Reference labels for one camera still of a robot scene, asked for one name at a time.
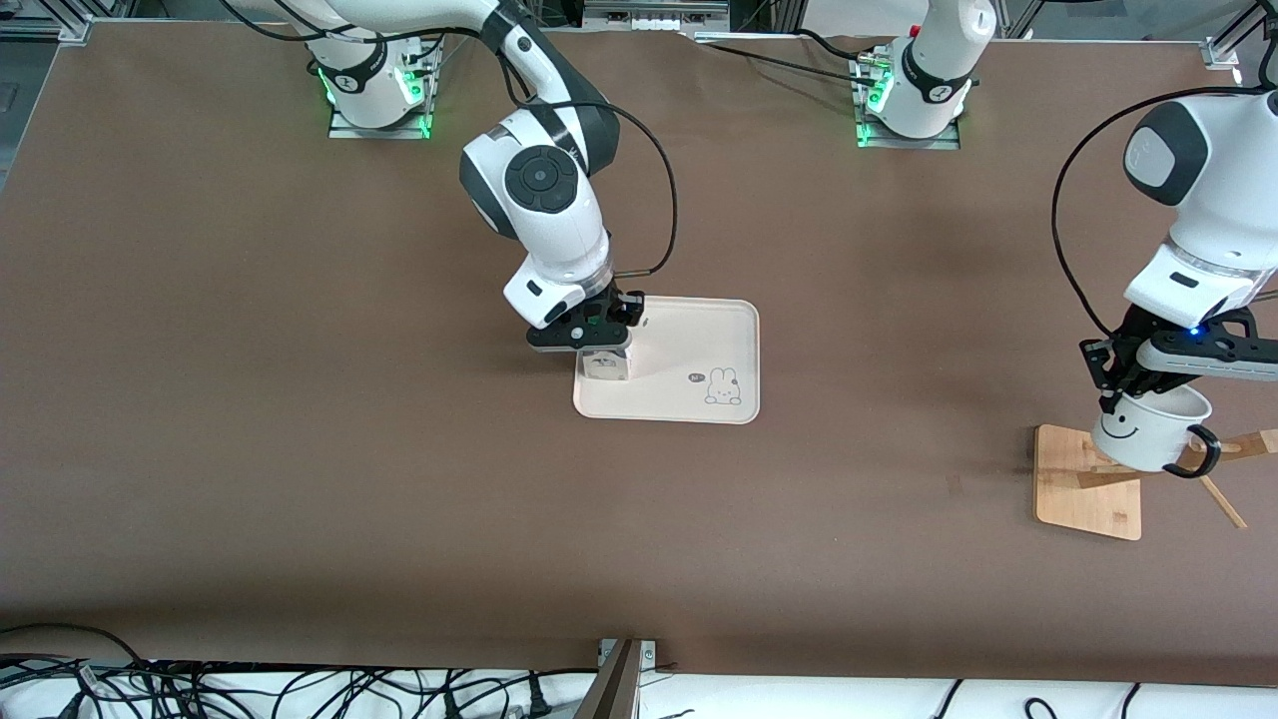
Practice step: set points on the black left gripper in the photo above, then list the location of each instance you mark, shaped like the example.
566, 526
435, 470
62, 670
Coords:
1132, 350

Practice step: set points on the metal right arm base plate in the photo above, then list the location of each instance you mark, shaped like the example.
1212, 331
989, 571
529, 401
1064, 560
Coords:
399, 131

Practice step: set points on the cream tray with bear print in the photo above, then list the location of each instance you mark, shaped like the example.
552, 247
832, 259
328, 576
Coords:
689, 350

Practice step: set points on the brown paper table cover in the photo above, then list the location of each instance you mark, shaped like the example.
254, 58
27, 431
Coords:
300, 449

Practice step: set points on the aluminium frame profile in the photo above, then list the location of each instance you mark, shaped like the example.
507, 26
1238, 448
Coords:
70, 28
1223, 50

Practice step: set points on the white mug with smiley face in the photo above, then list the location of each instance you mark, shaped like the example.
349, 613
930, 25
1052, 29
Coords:
1138, 439

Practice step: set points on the wooden cup rack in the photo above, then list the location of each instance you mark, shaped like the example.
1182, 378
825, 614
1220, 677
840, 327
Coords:
1088, 499

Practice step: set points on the blue white milk carton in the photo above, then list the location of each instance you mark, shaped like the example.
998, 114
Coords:
606, 367

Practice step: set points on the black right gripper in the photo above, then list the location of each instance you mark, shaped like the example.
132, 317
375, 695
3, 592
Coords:
623, 309

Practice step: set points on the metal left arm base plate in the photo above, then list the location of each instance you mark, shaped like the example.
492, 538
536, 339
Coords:
879, 138

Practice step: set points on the white power strip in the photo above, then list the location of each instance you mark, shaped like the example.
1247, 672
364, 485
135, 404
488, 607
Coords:
654, 18

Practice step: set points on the grey aluminium post with bracket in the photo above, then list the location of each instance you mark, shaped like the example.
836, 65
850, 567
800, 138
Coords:
611, 689

